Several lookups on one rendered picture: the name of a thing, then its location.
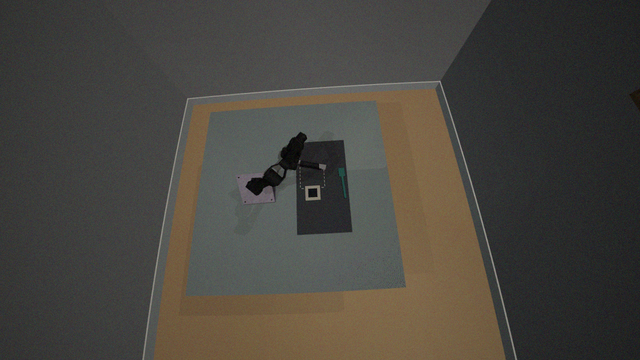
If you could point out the green flat paddle-shaped tool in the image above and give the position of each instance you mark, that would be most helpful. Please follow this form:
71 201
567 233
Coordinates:
341 172

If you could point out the beige tile with black rectangle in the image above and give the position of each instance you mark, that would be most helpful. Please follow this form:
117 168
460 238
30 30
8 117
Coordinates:
312 193

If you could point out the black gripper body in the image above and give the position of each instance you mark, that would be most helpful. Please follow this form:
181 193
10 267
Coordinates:
294 162

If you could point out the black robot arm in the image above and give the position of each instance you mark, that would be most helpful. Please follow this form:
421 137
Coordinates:
271 178

